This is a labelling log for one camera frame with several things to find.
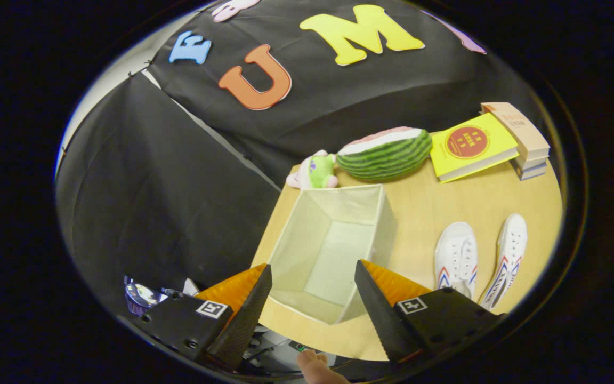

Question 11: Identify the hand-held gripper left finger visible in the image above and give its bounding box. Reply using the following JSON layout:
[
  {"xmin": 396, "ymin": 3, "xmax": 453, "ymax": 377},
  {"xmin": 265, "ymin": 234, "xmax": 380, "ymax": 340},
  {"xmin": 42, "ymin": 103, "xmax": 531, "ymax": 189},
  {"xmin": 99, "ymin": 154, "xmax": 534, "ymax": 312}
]
[{"xmin": 126, "ymin": 263, "xmax": 273, "ymax": 373}]

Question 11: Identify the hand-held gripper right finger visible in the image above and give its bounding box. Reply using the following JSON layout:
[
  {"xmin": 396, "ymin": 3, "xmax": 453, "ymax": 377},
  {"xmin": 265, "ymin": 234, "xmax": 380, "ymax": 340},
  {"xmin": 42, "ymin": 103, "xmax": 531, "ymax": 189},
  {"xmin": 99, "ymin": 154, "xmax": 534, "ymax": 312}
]
[{"xmin": 354, "ymin": 260, "xmax": 506, "ymax": 363}]

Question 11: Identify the cream fabric storage box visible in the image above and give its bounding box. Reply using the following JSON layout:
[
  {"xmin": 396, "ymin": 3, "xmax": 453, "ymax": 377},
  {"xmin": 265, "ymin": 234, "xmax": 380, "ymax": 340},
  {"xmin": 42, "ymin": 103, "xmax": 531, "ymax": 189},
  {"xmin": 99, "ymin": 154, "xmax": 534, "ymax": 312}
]
[{"xmin": 259, "ymin": 184, "xmax": 397, "ymax": 326}]

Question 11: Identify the white canvas shoe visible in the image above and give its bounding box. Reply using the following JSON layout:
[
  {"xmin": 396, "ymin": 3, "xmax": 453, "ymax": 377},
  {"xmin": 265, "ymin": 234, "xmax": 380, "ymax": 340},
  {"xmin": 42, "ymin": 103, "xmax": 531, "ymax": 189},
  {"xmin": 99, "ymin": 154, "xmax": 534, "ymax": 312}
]
[
  {"xmin": 434, "ymin": 222, "xmax": 478, "ymax": 299},
  {"xmin": 480, "ymin": 214, "xmax": 528, "ymax": 311}
]

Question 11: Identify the grey equipment under table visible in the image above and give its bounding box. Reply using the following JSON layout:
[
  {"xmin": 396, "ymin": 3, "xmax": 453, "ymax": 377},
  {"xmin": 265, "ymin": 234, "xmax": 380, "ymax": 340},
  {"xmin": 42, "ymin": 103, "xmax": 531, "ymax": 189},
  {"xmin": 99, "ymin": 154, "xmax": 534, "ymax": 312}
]
[{"xmin": 243, "ymin": 325, "xmax": 340, "ymax": 375}]

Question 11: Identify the shiny purple object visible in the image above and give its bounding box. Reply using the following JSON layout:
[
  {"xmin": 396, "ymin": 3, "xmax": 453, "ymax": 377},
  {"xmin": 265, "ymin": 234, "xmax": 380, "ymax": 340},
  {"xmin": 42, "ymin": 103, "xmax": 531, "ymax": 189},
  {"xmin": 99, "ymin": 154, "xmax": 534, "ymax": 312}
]
[{"xmin": 125, "ymin": 282, "xmax": 169, "ymax": 315}]

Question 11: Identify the black backdrop cloth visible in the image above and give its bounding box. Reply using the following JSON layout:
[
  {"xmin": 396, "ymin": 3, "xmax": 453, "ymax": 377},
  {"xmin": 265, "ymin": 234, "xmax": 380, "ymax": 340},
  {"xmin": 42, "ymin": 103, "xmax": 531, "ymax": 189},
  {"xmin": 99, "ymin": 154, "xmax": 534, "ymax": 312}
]
[{"xmin": 55, "ymin": 0, "xmax": 547, "ymax": 321}]

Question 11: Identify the pink green plush toy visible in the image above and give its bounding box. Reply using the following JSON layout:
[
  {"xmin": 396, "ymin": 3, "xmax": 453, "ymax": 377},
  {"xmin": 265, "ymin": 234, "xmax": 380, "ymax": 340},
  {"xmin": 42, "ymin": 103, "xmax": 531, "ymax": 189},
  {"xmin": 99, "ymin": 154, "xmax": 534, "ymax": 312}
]
[{"xmin": 286, "ymin": 150, "xmax": 338, "ymax": 190}]

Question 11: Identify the watermelon slice plush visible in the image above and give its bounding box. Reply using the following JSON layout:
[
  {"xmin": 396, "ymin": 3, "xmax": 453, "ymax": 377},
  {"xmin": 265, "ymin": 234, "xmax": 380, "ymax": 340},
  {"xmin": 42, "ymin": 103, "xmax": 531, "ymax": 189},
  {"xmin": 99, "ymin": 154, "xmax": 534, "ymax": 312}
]
[{"xmin": 336, "ymin": 126, "xmax": 433, "ymax": 182}]

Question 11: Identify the yellow book red circle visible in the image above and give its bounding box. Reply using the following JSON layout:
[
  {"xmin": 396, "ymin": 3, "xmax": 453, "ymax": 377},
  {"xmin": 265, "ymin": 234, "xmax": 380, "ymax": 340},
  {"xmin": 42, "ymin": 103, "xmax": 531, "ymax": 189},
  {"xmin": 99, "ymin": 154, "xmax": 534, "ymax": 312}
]
[{"xmin": 430, "ymin": 112, "xmax": 521, "ymax": 183}]

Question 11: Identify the grey blue book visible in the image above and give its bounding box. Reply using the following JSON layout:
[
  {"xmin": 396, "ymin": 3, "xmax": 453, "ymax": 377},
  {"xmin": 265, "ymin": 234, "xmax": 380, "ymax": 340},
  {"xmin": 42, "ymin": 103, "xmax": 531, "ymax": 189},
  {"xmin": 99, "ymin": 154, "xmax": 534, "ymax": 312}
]
[{"xmin": 515, "ymin": 163, "xmax": 547, "ymax": 181}]

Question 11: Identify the white book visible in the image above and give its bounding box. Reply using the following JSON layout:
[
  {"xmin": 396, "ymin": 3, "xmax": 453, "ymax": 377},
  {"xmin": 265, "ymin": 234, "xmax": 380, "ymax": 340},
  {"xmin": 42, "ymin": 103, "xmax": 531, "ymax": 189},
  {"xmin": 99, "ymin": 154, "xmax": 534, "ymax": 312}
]
[{"xmin": 512, "ymin": 152, "xmax": 550, "ymax": 172}]

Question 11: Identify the beige book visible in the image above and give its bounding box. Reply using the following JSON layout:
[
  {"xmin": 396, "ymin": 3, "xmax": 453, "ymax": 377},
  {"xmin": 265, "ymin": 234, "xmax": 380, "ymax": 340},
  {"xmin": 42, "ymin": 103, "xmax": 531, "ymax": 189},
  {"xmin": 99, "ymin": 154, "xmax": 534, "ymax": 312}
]
[{"xmin": 481, "ymin": 102, "xmax": 550, "ymax": 161}]

